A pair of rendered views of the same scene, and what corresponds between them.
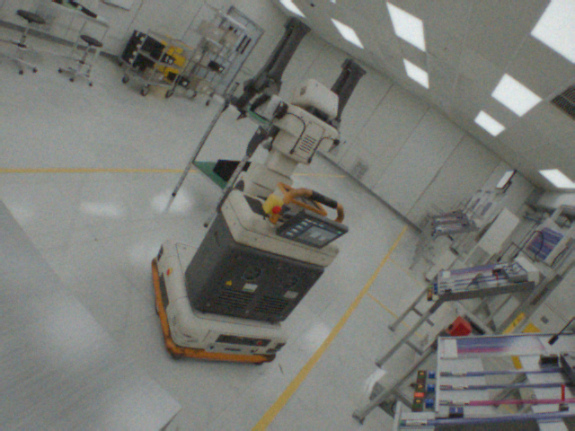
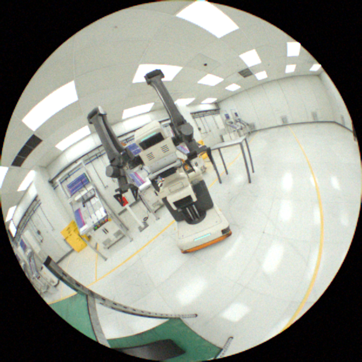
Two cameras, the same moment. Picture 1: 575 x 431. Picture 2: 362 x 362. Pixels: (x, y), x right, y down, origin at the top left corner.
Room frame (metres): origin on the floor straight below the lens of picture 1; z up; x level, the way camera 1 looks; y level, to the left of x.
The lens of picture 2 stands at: (2.35, 0.82, 1.14)
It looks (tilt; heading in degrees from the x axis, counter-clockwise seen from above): 18 degrees down; 224
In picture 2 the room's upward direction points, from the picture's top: 27 degrees counter-clockwise
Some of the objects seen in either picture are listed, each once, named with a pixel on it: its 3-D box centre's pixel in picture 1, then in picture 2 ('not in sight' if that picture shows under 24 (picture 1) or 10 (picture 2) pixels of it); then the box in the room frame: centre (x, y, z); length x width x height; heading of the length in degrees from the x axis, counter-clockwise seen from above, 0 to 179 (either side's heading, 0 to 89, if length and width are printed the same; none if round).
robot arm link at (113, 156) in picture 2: (333, 92); (104, 137); (2.11, 0.18, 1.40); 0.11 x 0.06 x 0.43; 129
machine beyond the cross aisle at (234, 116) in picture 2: not in sight; (237, 123); (-5.14, 0.25, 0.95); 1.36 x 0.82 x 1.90; 74
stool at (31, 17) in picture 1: (24, 41); not in sight; (2.88, 3.51, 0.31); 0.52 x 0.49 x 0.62; 164
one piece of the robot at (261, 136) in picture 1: (278, 146); (167, 172); (1.84, 0.24, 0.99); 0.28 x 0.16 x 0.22; 129
